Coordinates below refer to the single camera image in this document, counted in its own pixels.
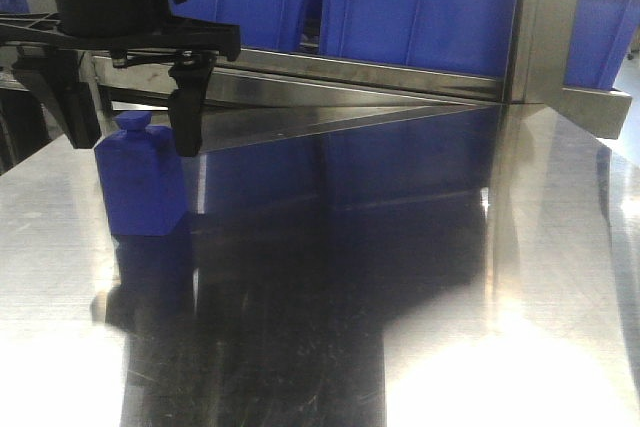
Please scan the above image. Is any far right blue bin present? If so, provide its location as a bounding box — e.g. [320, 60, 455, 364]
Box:
[564, 0, 639, 91]

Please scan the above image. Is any stainless steel shelf frame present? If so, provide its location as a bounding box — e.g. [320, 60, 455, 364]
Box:
[49, 0, 632, 141]

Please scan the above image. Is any right blue plastic bin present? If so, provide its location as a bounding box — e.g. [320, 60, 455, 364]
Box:
[319, 0, 515, 77]

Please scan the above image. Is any blue bottle part with cap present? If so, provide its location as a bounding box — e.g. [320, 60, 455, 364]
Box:
[95, 111, 187, 236]

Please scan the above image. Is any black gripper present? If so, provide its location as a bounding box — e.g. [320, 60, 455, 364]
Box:
[1, 0, 241, 157]

